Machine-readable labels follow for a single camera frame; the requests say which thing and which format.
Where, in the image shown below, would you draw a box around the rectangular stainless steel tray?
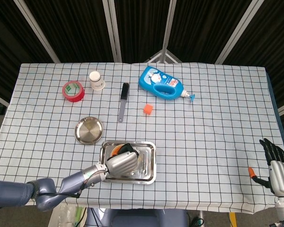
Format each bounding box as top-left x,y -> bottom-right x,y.
98,140 -> 157,185

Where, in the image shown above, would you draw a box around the white screen frame post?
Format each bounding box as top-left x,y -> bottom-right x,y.
103,0 -> 123,63
160,0 -> 178,62
215,0 -> 261,64
14,0 -> 60,63

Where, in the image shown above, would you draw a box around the white black checkered tablecloth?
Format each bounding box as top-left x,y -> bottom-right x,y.
0,61 -> 284,215

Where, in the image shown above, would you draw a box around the bowl of yellow powder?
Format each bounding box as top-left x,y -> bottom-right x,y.
109,144 -> 124,158

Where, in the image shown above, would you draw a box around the grey brush black bristles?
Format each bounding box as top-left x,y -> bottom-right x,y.
117,82 -> 130,122

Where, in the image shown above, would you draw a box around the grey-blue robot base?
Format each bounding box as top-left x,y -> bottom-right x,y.
85,208 -> 189,227

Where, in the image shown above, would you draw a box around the red tape roll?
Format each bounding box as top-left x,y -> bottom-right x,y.
62,80 -> 85,103

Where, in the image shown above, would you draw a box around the white triangular screen foot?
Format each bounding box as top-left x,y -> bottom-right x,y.
145,49 -> 182,64

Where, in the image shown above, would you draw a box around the orange cube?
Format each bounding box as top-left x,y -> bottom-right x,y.
143,103 -> 154,116

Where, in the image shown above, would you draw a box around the white paper cup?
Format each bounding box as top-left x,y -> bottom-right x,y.
89,71 -> 105,91

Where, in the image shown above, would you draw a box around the blue detergent bottle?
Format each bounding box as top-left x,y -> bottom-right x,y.
138,66 -> 196,103

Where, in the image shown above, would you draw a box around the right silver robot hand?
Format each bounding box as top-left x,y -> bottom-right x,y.
248,138 -> 284,197

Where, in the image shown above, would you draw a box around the round stainless steel plate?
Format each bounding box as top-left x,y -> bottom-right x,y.
74,116 -> 104,145

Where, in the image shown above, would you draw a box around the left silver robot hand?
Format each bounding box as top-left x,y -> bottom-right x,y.
105,142 -> 140,177

